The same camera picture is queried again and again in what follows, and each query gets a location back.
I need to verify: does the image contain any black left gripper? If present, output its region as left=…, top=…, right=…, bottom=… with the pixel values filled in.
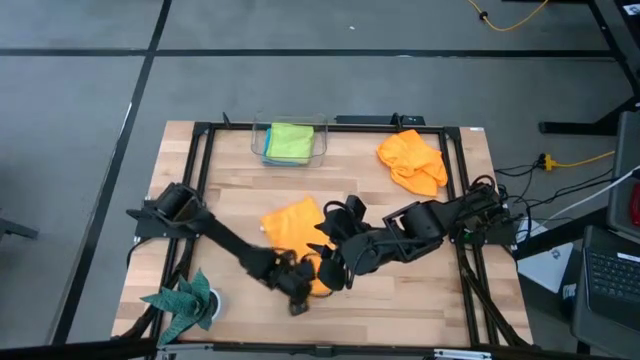
left=272, top=257, right=317, bottom=317

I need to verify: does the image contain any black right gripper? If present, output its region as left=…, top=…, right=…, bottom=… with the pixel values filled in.
left=305, top=229, right=399, bottom=292

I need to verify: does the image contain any orange microfiber towel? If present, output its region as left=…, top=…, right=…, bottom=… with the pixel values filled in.
left=376, top=128, right=450, bottom=198
left=259, top=195, right=335, bottom=297

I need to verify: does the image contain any green microfiber towel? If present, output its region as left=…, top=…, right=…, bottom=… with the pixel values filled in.
left=264, top=122, right=316, bottom=164

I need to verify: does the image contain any blue microfiber towel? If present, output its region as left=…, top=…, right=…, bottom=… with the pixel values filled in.
left=261, top=127, right=311, bottom=168

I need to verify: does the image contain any white plant pot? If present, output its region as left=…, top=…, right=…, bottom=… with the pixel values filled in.
left=206, top=287, right=226, bottom=322

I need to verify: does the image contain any green artificial plant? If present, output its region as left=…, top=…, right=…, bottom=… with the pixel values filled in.
left=140, top=269, right=216, bottom=347

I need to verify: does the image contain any clear plastic bin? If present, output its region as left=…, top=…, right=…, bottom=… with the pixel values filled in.
left=249, top=113, right=329, bottom=169

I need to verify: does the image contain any white cardboard box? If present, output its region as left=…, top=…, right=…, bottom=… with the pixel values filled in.
left=516, top=242, right=576, bottom=295

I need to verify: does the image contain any black laptop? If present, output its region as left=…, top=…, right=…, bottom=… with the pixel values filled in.
left=582, top=224, right=640, bottom=332

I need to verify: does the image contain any black furniture leg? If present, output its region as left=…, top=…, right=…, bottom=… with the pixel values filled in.
left=0, top=208, right=40, bottom=242

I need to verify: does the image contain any grey equipment case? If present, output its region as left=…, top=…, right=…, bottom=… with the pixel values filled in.
left=605, top=110, right=640, bottom=240

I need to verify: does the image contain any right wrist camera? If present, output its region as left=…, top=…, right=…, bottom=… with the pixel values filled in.
left=343, top=194, right=370, bottom=224

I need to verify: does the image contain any black aluminium table frame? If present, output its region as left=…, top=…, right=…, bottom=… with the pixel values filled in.
left=112, top=112, right=534, bottom=360

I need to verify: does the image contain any white metal bracket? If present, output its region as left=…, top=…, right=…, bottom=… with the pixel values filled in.
left=433, top=348, right=492, bottom=360

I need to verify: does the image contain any yellow cable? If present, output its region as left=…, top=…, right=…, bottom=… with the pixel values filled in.
left=467, top=0, right=551, bottom=33
left=542, top=149, right=617, bottom=173

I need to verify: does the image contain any white cable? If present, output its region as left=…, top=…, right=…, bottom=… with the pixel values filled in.
left=539, top=164, right=640, bottom=226

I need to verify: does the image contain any black desk frame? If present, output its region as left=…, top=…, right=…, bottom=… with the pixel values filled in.
left=537, top=0, right=640, bottom=137

